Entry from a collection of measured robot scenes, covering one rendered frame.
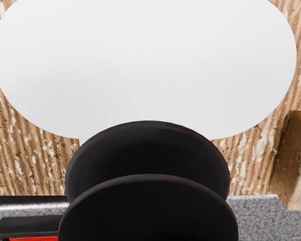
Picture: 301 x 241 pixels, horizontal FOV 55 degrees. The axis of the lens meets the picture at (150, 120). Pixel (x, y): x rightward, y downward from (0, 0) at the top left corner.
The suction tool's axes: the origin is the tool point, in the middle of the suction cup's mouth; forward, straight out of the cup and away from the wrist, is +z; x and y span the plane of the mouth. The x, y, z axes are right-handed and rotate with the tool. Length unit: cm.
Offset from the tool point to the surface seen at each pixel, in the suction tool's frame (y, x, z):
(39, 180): 8.2, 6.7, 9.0
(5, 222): 13.5, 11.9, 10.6
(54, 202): 9.3, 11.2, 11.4
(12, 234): 12.5, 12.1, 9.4
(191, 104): -2.1, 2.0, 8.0
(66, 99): 4.3, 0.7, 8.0
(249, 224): -6.5, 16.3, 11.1
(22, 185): 9.5, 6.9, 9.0
